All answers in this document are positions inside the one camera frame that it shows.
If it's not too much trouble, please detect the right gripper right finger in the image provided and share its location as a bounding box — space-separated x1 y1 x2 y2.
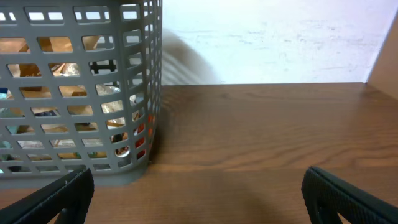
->
301 166 397 224

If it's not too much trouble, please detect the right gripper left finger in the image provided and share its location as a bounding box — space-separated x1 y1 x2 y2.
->
1 168 95 224

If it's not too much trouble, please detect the orange brown snack bar pack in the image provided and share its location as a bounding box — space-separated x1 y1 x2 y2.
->
134 114 155 160

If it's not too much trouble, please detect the cream brown snack bag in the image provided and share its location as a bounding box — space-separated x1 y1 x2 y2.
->
0 35 146 158

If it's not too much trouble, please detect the grey plastic mesh basket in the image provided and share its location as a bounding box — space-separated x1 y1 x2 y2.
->
1 0 163 189

